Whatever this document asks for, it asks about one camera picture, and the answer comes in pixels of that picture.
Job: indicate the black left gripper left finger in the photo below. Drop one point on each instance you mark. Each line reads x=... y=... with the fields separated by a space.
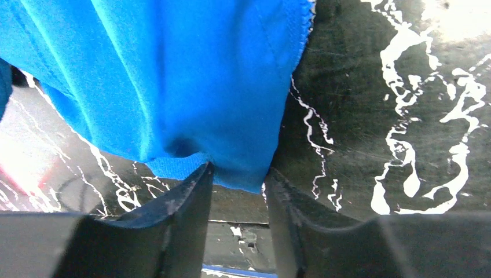
x=163 y=238

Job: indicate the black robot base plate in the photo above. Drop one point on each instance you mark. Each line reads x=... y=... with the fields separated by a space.
x=235 y=249

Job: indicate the blue red white jacket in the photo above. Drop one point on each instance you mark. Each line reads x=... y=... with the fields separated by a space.
x=172 y=84

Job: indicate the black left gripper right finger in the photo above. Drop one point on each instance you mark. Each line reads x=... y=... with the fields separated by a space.
x=311 y=240

